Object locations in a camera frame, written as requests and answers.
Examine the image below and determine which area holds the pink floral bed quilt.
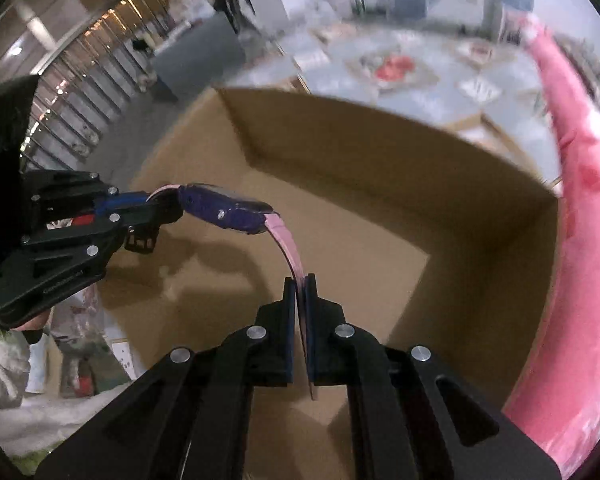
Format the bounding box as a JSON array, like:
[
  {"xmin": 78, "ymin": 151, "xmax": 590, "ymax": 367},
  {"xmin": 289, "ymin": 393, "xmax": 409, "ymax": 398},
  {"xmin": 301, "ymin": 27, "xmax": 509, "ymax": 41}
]
[{"xmin": 504, "ymin": 14, "xmax": 600, "ymax": 479}]

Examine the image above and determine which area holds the grey storage box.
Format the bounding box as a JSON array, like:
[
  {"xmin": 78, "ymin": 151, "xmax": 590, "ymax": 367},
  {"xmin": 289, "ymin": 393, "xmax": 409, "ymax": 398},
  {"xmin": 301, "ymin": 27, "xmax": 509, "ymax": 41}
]
[{"xmin": 150, "ymin": 13, "xmax": 246, "ymax": 103}]

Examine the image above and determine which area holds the white fluffy towel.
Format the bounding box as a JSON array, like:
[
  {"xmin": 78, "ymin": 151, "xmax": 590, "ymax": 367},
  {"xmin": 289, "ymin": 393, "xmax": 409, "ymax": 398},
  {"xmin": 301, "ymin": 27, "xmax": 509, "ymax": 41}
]
[{"xmin": 0, "ymin": 329, "xmax": 128, "ymax": 474}]

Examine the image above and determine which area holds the pink strap smart watch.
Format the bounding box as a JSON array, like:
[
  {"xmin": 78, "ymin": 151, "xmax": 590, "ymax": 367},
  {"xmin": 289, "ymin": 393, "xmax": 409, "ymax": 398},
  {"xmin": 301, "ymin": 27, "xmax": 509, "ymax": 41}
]
[{"xmin": 146, "ymin": 182, "xmax": 321, "ymax": 402}]

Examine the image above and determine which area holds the brown cardboard box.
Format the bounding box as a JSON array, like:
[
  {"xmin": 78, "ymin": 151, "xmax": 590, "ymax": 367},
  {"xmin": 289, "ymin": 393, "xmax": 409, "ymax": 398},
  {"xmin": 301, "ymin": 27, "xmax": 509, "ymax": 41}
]
[{"xmin": 96, "ymin": 89, "xmax": 559, "ymax": 479}]

